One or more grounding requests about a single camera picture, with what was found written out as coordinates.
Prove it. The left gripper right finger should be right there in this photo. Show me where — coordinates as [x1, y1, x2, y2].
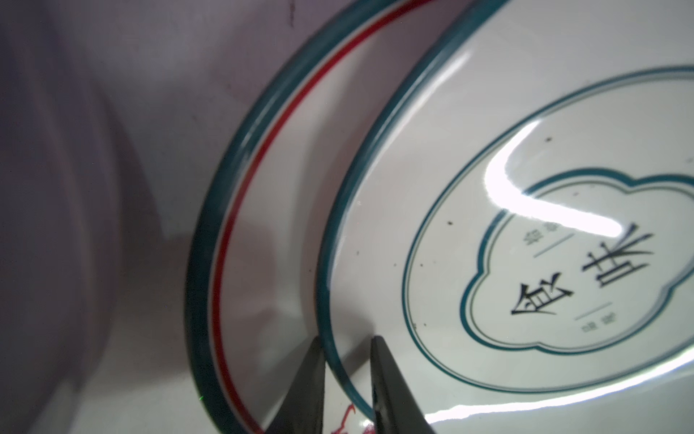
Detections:
[370, 336, 435, 434]

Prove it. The green rim clover plate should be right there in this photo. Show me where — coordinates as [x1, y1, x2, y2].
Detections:
[316, 1, 693, 433]

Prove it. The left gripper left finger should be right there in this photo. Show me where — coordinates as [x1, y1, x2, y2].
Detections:
[266, 337, 325, 434]

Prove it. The lilac bowl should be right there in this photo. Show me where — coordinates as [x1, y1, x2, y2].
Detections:
[1, 1, 121, 433]

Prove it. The orange sunburst plate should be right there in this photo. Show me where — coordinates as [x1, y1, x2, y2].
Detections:
[184, 1, 462, 433]

